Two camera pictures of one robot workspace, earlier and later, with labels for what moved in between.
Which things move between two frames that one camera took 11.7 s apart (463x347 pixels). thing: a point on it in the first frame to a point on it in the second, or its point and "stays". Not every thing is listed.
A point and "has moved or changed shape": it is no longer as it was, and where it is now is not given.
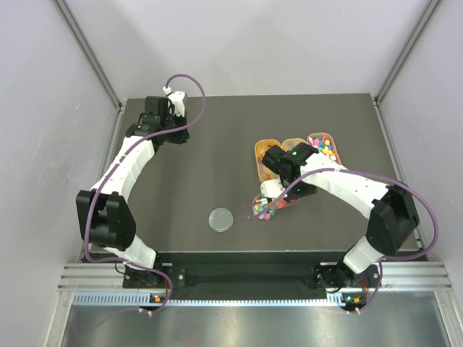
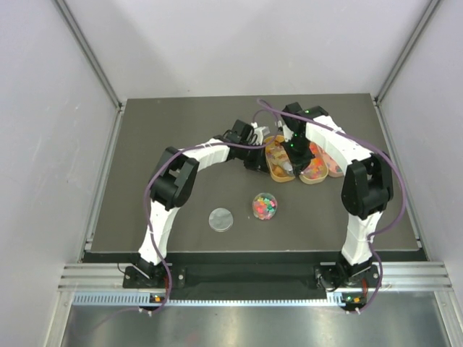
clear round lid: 221,220 stays
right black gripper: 309,190 to 299,163
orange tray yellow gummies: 265,173 has moved or changed shape
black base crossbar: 295,272 stays
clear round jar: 264,208 stays
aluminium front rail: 399,277 stays
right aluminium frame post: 423,23 stays
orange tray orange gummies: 288,144 has moved or changed shape
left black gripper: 177,134 to 258,163
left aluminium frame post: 87,47 stays
